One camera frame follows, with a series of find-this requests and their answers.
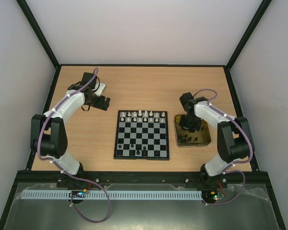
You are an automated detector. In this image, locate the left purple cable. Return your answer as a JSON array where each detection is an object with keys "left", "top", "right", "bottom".
[{"left": 37, "top": 68, "right": 112, "bottom": 222}]

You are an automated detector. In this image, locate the gold metal tin tray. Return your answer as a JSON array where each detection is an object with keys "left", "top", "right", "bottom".
[{"left": 174, "top": 115, "right": 211, "bottom": 147}]

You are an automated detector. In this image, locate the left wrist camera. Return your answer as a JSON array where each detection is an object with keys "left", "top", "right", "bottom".
[{"left": 93, "top": 83, "right": 107, "bottom": 97}]

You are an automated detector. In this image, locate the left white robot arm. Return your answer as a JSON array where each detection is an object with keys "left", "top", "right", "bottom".
[{"left": 30, "top": 68, "right": 110, "bottom": 176}]

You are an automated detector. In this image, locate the black mounting rail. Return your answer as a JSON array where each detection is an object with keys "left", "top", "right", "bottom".
[{"left": 56, "top": 171, "right": 228, "bottom": 189}]

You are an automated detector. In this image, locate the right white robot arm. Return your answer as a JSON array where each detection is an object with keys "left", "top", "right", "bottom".
[{"left": 179, "top": 92, "right": 254, "bottom": 188}]

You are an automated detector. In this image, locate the white slotted cable duct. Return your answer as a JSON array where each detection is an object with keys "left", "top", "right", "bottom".
[{"left": 20, "top": 190, "right": 202, "bottom": 200}]

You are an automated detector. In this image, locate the black white chessboard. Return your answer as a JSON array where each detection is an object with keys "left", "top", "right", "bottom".
[{"left": 113, "top": 110, "right": 169, "bottom": 160}]

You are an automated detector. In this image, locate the black frame enclosure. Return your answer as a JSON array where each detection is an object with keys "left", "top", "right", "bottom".
[{"left": 0, "top": 0, "right": 286, "bottom": 230}]

